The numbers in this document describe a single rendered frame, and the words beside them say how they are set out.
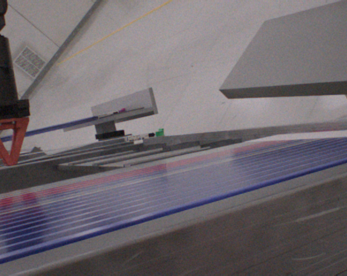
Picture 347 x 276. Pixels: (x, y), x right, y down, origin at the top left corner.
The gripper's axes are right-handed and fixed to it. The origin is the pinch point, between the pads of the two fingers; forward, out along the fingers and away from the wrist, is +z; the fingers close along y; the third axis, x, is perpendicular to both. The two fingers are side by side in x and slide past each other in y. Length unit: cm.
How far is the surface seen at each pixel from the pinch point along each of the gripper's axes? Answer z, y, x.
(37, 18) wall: -221, -747, 258
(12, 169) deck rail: 2.0, -8.0, 2.0
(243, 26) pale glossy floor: -54, -142, 189
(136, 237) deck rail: 2, 60, -9
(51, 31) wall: -196, -747, 279
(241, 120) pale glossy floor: 4, -91, 130
